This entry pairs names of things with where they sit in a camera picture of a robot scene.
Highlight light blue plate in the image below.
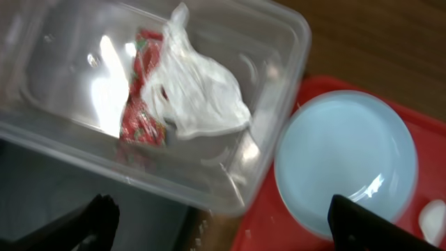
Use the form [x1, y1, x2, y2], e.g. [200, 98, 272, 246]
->
[275, 91, 418, 239]

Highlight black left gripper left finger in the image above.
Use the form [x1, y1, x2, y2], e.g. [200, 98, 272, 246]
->
[1, 195, 120, 251]

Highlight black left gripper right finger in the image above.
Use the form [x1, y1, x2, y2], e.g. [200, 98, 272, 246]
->
[328, 195, 438, 251]

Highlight red snack wrapper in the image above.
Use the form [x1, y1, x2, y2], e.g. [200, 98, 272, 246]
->
[119, 28, 166, 146]

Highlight red serving tray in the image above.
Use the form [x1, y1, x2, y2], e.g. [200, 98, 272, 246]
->
[229, 75, 446, 251]

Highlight black plastic tray bin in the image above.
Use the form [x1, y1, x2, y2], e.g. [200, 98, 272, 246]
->
[1, 142, 198, 250]

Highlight white plastic spoon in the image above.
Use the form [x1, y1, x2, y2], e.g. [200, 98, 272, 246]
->
[418, 199, 446, 247]

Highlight white crumpled plastic wrapper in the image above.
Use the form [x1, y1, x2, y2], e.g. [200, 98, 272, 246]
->
[141, 3, 252, 139]

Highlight clear plastic bin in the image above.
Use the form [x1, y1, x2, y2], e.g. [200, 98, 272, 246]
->
[1, 0, 312, 215]

